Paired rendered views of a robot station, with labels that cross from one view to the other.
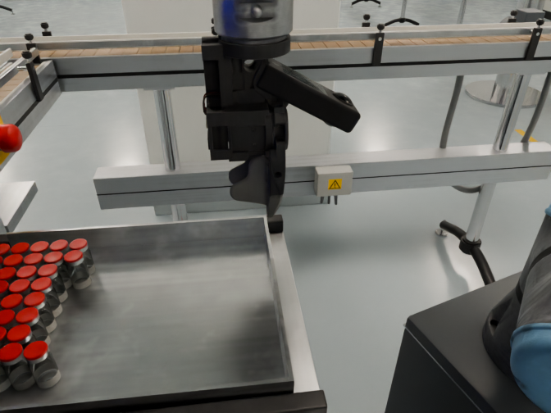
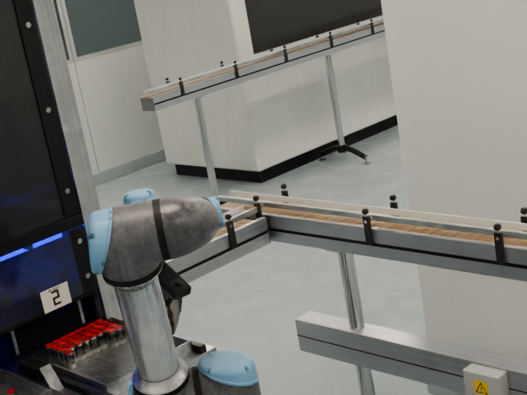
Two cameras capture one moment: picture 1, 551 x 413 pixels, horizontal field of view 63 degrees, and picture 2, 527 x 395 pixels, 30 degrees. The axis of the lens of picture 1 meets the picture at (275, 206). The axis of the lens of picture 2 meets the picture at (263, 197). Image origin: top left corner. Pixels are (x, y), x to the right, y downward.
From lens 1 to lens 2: 215 cm
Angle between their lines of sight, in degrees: 53
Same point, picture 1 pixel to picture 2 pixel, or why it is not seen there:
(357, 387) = not seen: outside the picture
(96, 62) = (292, 222)
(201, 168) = (376, 334)
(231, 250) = not seen: hidden behind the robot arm
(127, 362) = (92, 371)
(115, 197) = (309, 341)
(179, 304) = (127, 363)
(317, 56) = (448, 246)
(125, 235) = not seen: hidden behind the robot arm
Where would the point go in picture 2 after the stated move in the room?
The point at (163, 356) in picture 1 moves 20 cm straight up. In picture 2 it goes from (101, 374) to (83, 299)
